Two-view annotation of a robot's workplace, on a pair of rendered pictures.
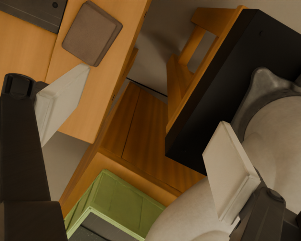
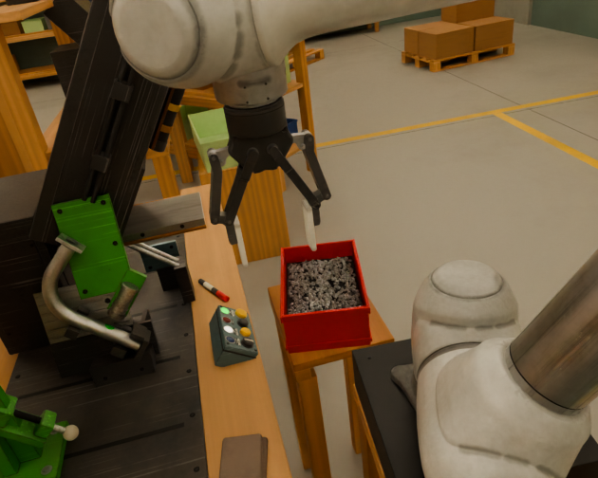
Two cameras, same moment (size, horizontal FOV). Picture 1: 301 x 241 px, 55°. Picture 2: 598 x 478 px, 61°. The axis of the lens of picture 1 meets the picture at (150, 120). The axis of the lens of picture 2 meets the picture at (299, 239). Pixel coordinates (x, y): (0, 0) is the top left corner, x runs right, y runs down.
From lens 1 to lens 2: 72 cm
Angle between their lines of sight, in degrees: 79
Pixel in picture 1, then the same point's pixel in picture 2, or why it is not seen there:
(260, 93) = (409, 377)
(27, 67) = not seen: outside the picture
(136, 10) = (271, 424)
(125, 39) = (276, 450)
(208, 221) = (429, 383)
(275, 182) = (421, 318)
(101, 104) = not seen: outside the picture
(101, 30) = (250, 445)
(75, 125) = not seen: outside the picture
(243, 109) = (413, 396)
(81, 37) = (234, 461)
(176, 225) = (422, 422)
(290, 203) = (430, 303)
